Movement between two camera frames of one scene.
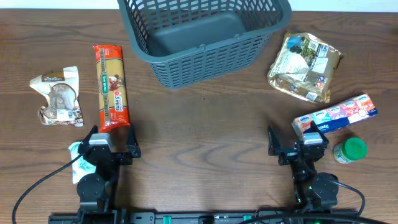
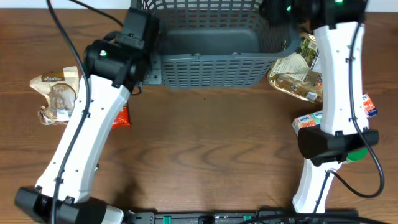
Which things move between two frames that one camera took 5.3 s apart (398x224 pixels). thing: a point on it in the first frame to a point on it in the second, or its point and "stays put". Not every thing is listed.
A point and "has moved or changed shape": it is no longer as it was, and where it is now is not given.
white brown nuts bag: [61, 87] stays put
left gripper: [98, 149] to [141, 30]
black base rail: [207, 217] stays put
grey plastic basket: [188, 43] has moved or changed shape
